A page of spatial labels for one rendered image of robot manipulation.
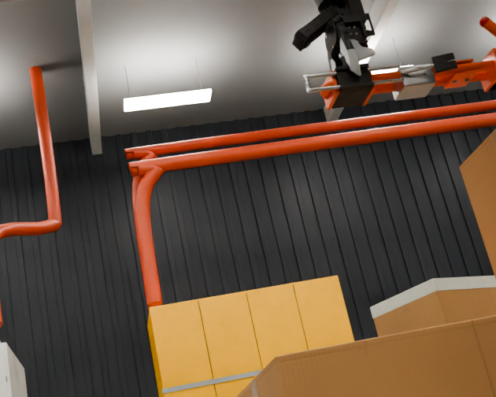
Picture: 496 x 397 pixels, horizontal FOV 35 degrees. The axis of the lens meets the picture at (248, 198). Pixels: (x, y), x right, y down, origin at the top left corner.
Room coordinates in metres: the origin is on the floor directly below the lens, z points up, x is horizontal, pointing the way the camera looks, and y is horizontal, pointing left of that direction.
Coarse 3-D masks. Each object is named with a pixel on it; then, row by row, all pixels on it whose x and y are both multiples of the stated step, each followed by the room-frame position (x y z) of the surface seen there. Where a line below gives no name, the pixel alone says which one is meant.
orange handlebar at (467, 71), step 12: (468, 60) 1.45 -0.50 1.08; (492, 60) 1.47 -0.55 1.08; (384, 72) 1.42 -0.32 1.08; (396, 72) 1.42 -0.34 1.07; (444, 72) 1.44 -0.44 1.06; (456, 72) 1.45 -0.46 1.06; (468, 72) 1.46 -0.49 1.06; (480, 72) 1.50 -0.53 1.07; (324, 84) 1.40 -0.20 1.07; (384, 84) 1.45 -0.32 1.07; (444, 84) 1.49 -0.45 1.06; (456, 84) 1.50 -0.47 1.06; (324, 96) 1.42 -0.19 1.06
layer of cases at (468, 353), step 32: (480, 320) 1.23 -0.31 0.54; (320, 352) 1.17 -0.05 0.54; (352, 352) 1.18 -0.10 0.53; (384, 352) 1.19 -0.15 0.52; (416, 352) 1.20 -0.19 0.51; (448, 352) 1.22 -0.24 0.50; (480, 352) 1.23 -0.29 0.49; (256, 384) 1.33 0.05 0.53; (288, 384) 1.16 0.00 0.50; (320, 384) 1.17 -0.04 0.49; (352, 384) 1.18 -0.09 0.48; (384, 384) 1.19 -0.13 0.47; (416, 384) 1.20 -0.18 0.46; (448, 384) 1.21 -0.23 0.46; (480, 384) 1.22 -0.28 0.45
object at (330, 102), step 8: (336, 96) 1.40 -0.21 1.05; (344, 96) 1.41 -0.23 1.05; (352, 96) 1.42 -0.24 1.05; (360, 96) 1.43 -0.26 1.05; (368, 96) 1.44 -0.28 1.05; (328, 104) 1.44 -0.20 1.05; (336, 104) 1.44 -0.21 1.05; (344, 104) 1.45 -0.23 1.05; (352, 104) 1.46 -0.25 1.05; (360, 104) 1.47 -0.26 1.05
